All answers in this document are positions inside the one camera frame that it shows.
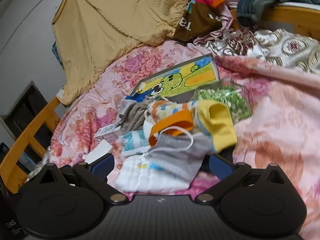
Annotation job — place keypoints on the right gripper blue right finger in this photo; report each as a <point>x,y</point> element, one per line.
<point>220,166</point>

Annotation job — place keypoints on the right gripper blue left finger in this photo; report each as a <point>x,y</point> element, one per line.
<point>103,166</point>

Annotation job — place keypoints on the yellow blue sock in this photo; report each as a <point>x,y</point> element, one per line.
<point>214,120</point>

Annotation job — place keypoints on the grey white sock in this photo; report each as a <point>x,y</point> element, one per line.
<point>169,166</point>

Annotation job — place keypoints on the orange striped sock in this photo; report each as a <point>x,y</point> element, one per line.
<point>164,114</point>

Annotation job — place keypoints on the clear jar of green beads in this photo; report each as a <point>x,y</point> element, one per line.
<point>233,95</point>

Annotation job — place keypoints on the grey beige drawstring pouch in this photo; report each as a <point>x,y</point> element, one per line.
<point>132,114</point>

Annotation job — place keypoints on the white blue medicine box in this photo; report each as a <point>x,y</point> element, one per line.
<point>109,133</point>

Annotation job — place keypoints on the teal white striped cloth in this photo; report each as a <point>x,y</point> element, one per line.
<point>134,142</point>

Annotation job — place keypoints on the pink floral bedsheet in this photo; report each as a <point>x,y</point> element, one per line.
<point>283,128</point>

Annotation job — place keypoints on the dark window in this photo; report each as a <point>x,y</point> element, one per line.
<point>25,109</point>

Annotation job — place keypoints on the silver maroon brocade blanket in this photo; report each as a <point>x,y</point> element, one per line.
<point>278,47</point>

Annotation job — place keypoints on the lilac pink cloth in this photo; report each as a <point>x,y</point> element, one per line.
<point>227,20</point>

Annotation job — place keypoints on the tan yellow quilt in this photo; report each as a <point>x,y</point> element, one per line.
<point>91,34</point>

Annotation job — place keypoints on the brown multicolour striped garment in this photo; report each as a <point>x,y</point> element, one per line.
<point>199,18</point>

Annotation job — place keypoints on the wooden bed frame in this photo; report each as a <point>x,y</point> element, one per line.
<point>13,176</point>

